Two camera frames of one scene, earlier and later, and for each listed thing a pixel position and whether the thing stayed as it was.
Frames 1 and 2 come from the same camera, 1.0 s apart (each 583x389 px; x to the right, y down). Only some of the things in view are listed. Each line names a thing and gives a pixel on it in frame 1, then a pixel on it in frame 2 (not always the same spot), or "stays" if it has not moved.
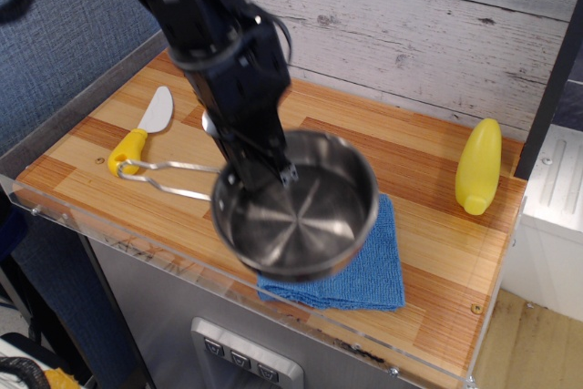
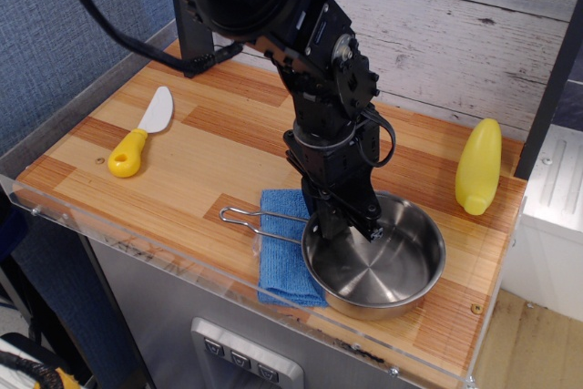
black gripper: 242,77 -> 344,170
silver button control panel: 226,360 stays
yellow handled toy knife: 131,147 stays
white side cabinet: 545,267 stays
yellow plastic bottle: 478,169 stays
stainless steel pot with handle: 305,230 -> 358,276
